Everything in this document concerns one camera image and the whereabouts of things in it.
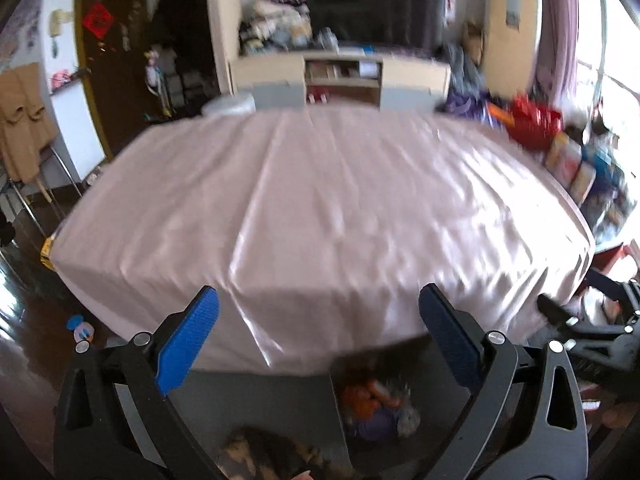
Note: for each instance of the red woven basket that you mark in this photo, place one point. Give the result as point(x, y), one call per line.
point(535, 120)

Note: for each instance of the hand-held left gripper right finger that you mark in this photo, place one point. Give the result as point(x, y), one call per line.
point(447, 335)

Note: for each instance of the red door decoration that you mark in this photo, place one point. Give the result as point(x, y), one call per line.
point(98, 20)

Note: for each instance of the white board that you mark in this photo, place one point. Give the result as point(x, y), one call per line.
point(77, 130)

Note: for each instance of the blue white duck toy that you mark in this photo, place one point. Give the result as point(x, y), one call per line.
point(80, 329)

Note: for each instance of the window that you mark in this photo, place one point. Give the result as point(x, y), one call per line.
point(615, 60)

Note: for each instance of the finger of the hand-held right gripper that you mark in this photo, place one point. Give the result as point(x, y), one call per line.
point(557, 312)

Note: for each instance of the silver foil wrapper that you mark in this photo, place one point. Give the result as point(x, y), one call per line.
point(409, 420)

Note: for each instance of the beige hanging coat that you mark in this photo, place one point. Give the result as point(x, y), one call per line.
point(25, 120)

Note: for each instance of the red toy in cabinet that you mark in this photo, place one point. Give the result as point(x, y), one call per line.
point(317, 95)

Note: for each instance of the white round stool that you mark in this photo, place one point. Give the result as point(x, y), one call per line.
point(227, 105)

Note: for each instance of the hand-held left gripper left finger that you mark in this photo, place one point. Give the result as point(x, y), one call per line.
point(190, 340)

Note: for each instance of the tabby cat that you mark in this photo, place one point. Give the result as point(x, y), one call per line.
point(270, 452)

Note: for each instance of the pink toy figure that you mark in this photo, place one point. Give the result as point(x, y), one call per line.
point(157, 75)

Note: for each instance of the pink tablecloth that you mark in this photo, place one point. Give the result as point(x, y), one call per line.
point(300, 210)

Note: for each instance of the white canister with pink label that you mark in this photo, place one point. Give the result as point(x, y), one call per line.
point(562, 157)

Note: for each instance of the pile of clothes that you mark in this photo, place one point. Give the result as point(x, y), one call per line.
point(275, 25)

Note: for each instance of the orange stick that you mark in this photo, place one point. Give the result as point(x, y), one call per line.
point(500, 114)

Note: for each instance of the beige media cabinet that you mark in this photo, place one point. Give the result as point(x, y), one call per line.
point(270, 72)

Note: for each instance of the grey bin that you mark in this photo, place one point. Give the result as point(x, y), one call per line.
point(410, 385)

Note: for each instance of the pink curtain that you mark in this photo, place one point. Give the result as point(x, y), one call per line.
point(557, 20)

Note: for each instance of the blue package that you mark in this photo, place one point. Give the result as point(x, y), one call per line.
point(605, 185)

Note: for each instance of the purple bag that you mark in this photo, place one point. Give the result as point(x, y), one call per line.
point(465, 105)

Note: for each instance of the black television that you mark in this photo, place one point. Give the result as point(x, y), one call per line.
point(375, 10)

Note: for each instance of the orange tube with barcode label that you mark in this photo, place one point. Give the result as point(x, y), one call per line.
point(370, 395)

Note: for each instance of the white canister with yellow label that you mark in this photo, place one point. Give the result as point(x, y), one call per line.
point(584, 182)

